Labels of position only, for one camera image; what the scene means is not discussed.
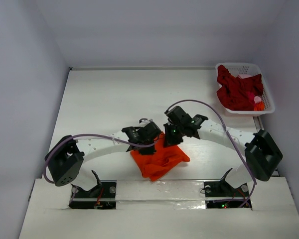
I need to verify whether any orange t-shirt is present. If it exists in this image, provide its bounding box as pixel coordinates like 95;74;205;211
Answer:
130;133;190;182

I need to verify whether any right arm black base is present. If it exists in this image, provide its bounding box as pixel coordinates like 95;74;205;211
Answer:
200;181;252;209

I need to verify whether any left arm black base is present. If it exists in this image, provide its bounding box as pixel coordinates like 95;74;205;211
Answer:
69;181;117;210

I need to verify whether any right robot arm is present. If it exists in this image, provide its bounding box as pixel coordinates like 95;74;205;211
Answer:
164;106;283;195

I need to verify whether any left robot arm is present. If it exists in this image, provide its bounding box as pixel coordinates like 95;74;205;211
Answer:
43;121;161;197

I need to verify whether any dark red t-shirt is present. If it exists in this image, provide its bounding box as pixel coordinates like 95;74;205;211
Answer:
217;65;255;111

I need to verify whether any white plastic laundry basket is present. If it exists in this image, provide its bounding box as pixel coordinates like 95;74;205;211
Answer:
215;62;276;117

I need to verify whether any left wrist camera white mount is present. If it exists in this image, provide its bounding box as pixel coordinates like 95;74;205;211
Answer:
139;118;153;124

